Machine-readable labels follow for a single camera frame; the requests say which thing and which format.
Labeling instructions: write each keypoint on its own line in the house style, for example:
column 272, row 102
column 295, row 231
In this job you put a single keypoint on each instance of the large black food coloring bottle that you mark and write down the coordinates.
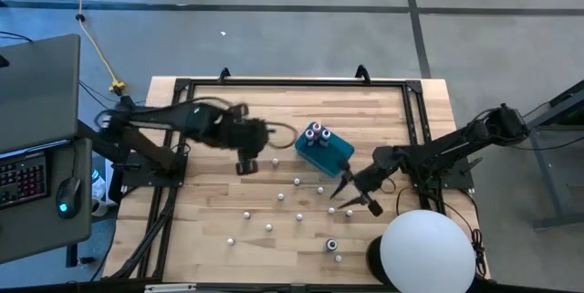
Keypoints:
column 331, row 244

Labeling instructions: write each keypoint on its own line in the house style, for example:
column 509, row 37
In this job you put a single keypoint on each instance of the blue plastic bin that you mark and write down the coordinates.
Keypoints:
column 330, row 156

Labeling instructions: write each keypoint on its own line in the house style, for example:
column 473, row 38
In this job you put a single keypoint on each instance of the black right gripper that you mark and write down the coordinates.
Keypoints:
column 374, row 179

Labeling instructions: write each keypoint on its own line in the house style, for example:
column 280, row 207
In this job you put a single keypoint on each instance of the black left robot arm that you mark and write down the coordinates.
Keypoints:
column 164, row 117

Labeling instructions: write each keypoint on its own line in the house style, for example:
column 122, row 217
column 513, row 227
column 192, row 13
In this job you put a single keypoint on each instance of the clear drink bottle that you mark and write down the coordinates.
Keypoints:
column 96, row 183

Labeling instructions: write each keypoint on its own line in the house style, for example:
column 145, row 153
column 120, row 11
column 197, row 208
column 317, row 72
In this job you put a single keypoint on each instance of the grey side desk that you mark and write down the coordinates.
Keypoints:
column 45, row 233

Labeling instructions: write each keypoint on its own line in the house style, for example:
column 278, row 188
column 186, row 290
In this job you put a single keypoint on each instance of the small black food coloring bottle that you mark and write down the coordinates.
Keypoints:
column 296, row 181
column 246, row 215

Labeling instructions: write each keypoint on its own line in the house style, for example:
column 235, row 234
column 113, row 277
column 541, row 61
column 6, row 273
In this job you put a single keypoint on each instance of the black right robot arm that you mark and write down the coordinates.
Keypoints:
column 456, row 144

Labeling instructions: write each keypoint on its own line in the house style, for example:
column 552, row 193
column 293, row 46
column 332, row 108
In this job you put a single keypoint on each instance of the black backlit keyboard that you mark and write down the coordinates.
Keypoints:
column 23, row 179

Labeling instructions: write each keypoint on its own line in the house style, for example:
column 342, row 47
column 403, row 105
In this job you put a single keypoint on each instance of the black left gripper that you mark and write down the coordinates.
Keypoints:
column 246, row 138

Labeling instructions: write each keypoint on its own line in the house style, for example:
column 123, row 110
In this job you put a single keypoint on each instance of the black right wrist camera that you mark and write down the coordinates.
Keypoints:
column 375, row 208

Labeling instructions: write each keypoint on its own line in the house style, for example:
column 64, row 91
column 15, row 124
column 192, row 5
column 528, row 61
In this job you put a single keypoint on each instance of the black frame clamp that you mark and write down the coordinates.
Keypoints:
column 224, row 74
column 363, row 74

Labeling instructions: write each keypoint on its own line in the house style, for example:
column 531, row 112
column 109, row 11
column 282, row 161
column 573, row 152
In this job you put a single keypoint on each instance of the large violet food coloring bottle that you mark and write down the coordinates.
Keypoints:
column 309, row 135

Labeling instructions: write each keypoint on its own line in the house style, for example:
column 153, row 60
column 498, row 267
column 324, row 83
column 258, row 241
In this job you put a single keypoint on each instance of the small green food coloring bottle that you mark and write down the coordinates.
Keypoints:
column 280, row 196
column 268, row 227

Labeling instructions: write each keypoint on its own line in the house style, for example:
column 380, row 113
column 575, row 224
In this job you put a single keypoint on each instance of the large blue food coloring bottle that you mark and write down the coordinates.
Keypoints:
column 325, row 134

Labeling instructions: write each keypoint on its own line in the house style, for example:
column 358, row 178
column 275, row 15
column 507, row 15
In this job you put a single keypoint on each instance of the black computer mouse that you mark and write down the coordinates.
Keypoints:
column 68, row 197

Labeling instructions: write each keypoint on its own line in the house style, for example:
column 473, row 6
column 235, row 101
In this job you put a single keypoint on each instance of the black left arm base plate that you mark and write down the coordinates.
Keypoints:
column 146, row 176

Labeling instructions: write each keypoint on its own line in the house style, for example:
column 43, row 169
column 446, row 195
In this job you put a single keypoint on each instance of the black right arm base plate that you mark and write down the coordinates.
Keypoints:
column 456, row 179

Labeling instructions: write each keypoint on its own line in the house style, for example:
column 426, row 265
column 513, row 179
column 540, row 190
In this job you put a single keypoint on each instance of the grey metal cart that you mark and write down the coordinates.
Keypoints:
column 545, row 170

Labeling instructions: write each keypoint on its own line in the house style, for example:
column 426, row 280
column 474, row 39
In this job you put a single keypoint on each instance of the large red food coloring bottle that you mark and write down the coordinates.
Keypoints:
column 316, row 127

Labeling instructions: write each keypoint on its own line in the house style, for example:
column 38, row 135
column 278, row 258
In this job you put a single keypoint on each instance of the white mug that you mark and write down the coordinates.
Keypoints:
column 98, row 207

